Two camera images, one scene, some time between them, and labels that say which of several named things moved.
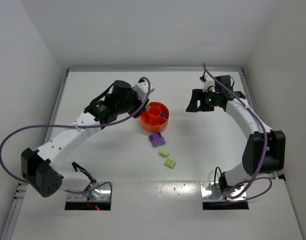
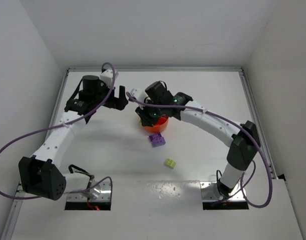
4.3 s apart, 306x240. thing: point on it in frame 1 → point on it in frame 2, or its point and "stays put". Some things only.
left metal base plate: x=98 y=191 stays put
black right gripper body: x=201 y=100 → x=144 y=117
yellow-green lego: x=171 y=163 stays put
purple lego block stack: x=157 y=140 stays put
